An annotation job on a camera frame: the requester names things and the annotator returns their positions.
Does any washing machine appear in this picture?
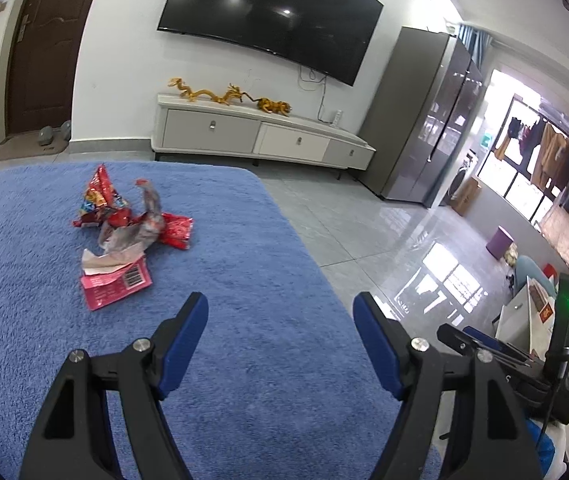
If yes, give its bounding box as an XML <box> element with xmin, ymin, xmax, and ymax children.
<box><xmin>445</xmin><ymin>150</ymin><xmax>478</xmax><ymax>203</ymax></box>

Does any black wall television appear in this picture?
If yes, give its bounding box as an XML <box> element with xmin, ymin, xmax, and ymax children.
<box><xmin>158</xmin><ymin>0</ymin><xmax>383</xmax><ymax>86</ymax></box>

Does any brown wooden door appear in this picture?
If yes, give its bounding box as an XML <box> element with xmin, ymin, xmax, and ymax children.
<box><xmin>6</xmin><ymin>0</ymin><xmax>92</xmax><ymax>136</ymax></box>

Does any white tv cabinet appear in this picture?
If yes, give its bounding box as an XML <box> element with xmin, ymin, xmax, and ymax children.
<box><xmin>151</xmin><ymin>94</ymin><xmax>375</xmax><ymax>171</ymax></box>

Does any red snack wrapper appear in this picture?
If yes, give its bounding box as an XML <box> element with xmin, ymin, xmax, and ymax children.
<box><xmin>72</xmin><ymin>165</ymin><xmax>194</xmax><ymax>250</ymax></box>

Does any silver wrapper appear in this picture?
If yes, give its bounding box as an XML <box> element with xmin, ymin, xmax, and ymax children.
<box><xmin>98</xmin><ymin>179</ymin><xmax>165</xmax><ymax>255</ymax></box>

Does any golden dragon figurine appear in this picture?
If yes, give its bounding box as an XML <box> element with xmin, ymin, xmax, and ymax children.
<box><xmin>167</xmin><ymin>77</ymin><xmax>253</xmax><ymax>105</ymax></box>

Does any purple square stool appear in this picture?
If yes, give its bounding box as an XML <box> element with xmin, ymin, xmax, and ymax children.
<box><xmin>485</xmin><ymin>226</ymin><xmax>513</xmax><ymax>260</ymax></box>

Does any grey double door refrigerator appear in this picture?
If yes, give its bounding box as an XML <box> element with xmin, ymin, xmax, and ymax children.
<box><xmin>358</xmin><ymin>27</ymin><xmax>482</xmax><ymax>207</ymax></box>

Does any golden tiger figurine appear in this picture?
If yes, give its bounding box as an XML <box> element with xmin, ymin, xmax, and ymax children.
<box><xmin>256</xmin><ymin>98</ymin><xmax>291</xmax><ymax>116</ymax></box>

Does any cardboard box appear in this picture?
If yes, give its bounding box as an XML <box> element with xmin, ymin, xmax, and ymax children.
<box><xmin>452</xmin><ymin>177</ymin><xmax>482</xmax><ymax>217</ymax></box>

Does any white coffee table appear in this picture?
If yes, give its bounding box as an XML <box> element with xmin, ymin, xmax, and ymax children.
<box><xmin>495</xmin><ymin>276</ymin><xmax>555</xmax><ymax>361</ymax></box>

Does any pink barcode packet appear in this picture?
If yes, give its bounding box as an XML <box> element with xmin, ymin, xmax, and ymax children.
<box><xmin>80</xmin><ymin>256</ymin><xmax>152</xmax><ymax>311</ymax></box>

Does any blue fluffy bed blanket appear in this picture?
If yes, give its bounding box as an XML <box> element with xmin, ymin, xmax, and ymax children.
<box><xmin>0</xmin><ymin>162</ymin><xmax>399</xmax><ymax>479</ymax></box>

